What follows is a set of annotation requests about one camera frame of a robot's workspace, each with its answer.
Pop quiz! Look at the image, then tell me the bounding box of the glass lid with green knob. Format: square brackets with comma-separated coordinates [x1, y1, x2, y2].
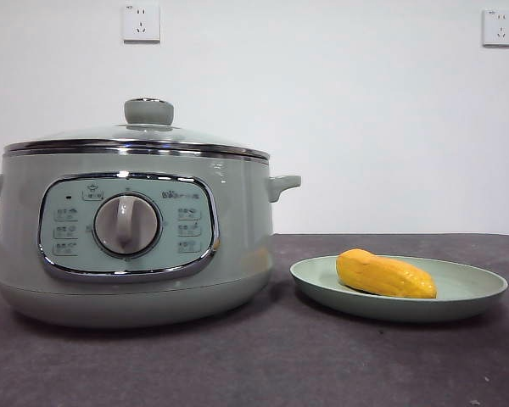
[3, 98, 271, 161]

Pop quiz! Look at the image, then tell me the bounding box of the pale green electric steamer pot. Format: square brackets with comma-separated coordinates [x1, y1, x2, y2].
[0, 151, 302, 329]

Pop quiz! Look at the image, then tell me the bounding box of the pale green round plate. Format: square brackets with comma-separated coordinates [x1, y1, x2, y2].
[289, 254, 508, 324]

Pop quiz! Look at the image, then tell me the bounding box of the white wall socket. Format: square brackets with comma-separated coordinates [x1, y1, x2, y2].
[123, 3, 161, 44]
[481, 8, 509, 48]

